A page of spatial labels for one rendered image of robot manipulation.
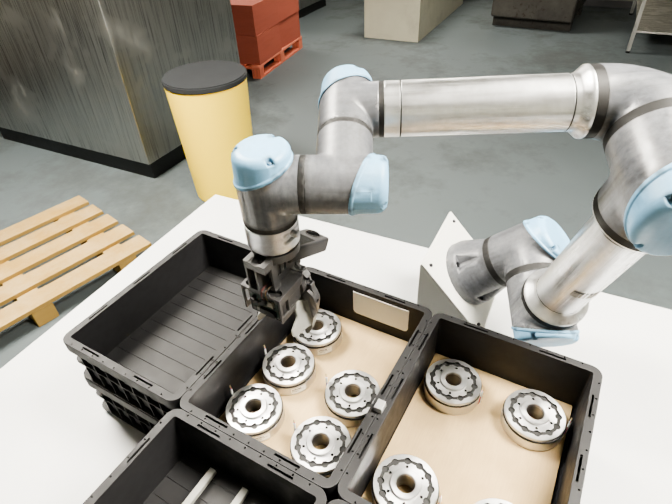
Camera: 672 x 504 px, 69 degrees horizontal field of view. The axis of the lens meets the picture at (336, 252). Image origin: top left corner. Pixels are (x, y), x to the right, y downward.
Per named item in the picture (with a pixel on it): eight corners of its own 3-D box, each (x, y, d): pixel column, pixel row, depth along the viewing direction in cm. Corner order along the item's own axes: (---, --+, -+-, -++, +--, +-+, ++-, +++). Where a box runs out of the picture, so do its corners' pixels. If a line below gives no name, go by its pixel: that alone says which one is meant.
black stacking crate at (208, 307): (211, 266, 126) (201, 230, 119) (308, 303, 114) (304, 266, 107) (82, 378, 100) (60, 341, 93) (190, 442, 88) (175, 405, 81)
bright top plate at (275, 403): (252, 376, 93) (252, 374, 93) (293, 402, 88) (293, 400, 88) (213, 415, 87) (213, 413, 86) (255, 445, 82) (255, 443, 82)
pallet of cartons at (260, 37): (191, 72, 493) (176, 2, 453) (250, 42, 569) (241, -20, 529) (257, 81, 465) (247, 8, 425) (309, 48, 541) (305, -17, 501)
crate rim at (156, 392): (203, 236, 120) (201, 228, 119) (305, 272, 108) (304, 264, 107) (63, 347, 94) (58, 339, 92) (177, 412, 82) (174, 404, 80)
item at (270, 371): (282, 338, 100) (281, 336, 100) (324, 356, 96) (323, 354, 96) (251, 373, 94) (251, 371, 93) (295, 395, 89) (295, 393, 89)
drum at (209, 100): (220, 165, 337) (197, 56, 292) (277, 178, 321) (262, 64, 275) (175, 199, 305) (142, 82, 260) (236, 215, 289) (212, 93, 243)
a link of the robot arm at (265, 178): (293, 165, 55) (219, 165, 56) (301, 236, 63) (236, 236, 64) (300, 129, 61) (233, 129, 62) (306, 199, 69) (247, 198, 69)
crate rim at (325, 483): (305, 272, 108) (305, 264, 107) (434, 318, 96) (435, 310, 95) (177, 412, 82) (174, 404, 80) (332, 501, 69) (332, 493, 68)
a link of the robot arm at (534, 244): (516, 244, 113) (573, 221, 103) (524, 298, 106) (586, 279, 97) (484, 226, 106) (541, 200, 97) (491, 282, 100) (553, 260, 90)
